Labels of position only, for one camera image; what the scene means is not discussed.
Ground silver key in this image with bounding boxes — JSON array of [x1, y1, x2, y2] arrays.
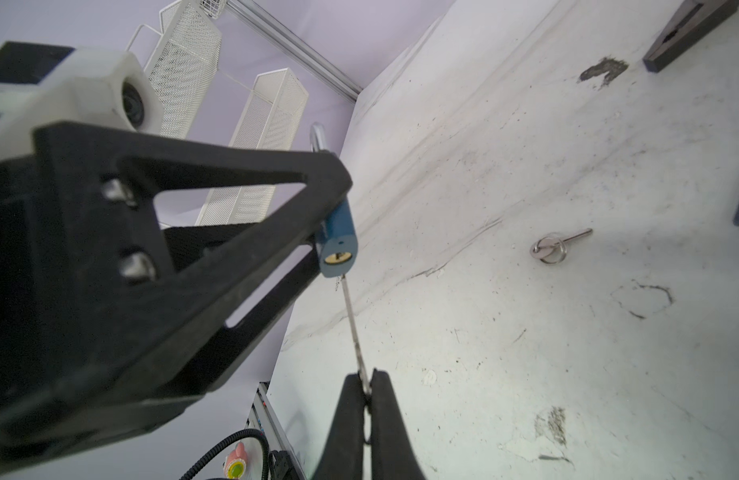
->
[[339, 275, 371, 400]]

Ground blue padlock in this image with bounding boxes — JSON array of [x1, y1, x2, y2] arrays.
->
[[310, 123, 358, 278]]

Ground yellow black pliers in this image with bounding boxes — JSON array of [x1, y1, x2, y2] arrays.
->
[[643, 0, 739, 73]]

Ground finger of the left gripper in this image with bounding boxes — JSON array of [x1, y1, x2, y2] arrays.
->
[[0, 121, 353, 415], [0, 225, 318, 474]]

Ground aluminium frame profile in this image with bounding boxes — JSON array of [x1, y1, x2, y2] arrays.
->
[[226, 0, 362, 102]]

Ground white wire basket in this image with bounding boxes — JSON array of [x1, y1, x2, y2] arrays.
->
[[199, 0, 227, 20]]

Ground white mesh shelf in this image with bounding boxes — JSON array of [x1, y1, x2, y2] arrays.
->
[[128, 0, 221, 139], [194, 67, 310, 228]]

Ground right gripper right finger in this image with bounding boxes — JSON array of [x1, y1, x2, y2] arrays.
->
[[367, 370, 425, 480]]

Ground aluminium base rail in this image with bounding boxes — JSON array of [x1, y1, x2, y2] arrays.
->
[[247, 382, 306, 480]]

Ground lower white mesh shelf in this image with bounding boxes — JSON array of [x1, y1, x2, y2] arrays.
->
[[194, 67, 310, 228]]

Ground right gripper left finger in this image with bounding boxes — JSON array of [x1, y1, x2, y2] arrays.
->
[[312, 374, 366, 480]]

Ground pink toy object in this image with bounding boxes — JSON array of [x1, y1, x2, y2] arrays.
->
[[223, 442, 248, 479]]

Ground upper white mesh shelf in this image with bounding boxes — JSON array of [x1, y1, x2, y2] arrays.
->
[[128, 0, 221, 139]]

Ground key with ring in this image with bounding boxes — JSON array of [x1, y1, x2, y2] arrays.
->
[[529, 228, 593, 265]]

